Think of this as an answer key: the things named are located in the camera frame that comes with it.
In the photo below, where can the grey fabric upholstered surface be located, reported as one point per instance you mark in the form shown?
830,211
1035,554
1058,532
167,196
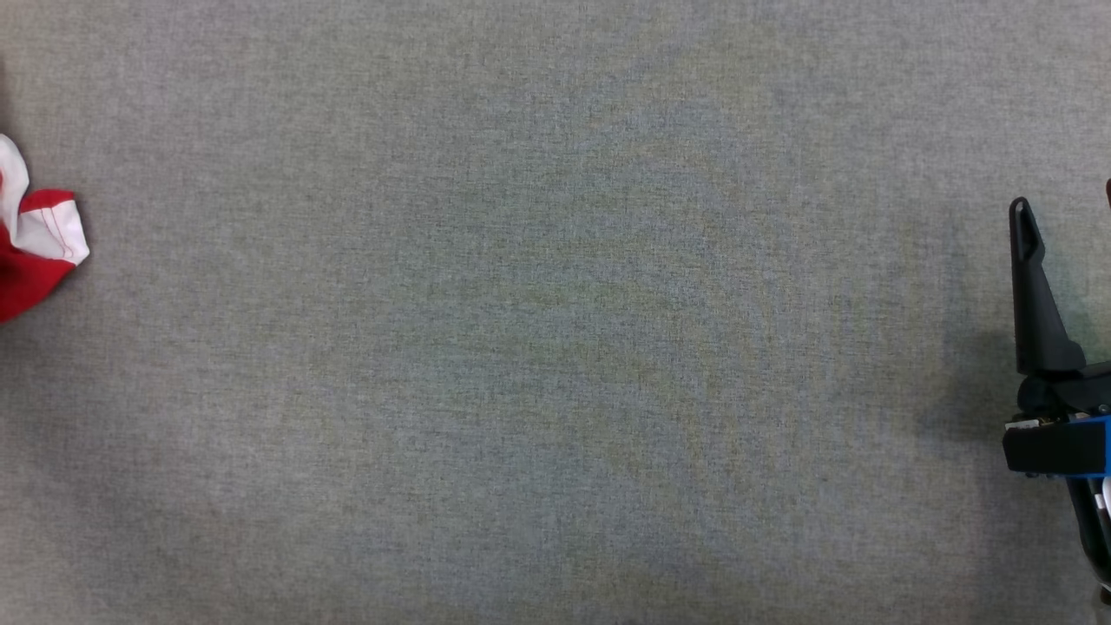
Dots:
521,347

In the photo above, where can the red basketball jersey number 23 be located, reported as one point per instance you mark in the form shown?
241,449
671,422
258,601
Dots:
35,278

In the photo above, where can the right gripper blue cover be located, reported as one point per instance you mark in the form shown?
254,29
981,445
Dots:
1055,438

